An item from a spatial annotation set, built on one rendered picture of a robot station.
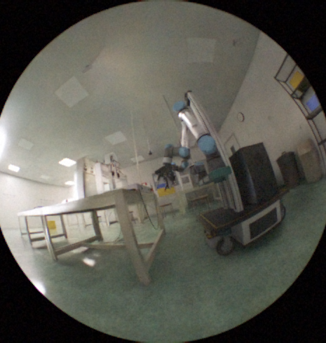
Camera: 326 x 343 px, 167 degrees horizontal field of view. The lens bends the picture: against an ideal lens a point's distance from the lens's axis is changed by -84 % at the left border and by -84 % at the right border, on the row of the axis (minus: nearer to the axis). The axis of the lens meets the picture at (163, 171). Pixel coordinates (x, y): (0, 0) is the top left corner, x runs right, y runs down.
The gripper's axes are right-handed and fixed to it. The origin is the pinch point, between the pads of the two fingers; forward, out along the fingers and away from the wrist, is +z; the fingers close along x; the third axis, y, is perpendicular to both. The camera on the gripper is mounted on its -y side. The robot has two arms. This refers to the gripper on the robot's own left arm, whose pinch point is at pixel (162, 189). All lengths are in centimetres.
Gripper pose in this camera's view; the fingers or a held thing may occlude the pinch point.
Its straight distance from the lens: 90.4
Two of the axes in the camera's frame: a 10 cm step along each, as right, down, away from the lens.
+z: -1.2, 9.9, -0.3
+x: 6.3, 1.0, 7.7
